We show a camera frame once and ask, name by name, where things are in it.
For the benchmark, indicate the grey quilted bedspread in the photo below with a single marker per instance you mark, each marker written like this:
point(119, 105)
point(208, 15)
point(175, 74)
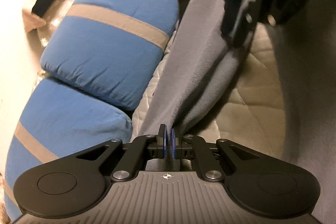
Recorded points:
point(252, 113)

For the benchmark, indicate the blue grey-striped pillow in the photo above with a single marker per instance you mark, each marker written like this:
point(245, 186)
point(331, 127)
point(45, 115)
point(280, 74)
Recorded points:
point(110, 48)
point(57, 121)

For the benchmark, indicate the blue grey-striped pillow left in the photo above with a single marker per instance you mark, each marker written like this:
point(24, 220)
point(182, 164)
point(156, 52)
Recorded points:
point(57, 121)

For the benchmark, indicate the grey-blue fleece sweatpants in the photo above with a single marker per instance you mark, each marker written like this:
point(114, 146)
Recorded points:
point(201, 67)

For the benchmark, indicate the blue grey-striped pillow right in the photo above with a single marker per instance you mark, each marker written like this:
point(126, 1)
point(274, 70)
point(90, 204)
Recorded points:
point(110, 48)

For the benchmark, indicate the pink white folded cloth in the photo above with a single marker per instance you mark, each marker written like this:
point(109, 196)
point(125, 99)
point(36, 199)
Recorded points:
point(31, 21)

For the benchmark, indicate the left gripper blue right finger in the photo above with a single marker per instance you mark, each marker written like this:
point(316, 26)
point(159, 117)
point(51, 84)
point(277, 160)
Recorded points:
point(204, 157)

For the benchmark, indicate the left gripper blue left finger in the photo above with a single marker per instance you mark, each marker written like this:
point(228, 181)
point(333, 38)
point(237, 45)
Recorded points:
point(137, 153)

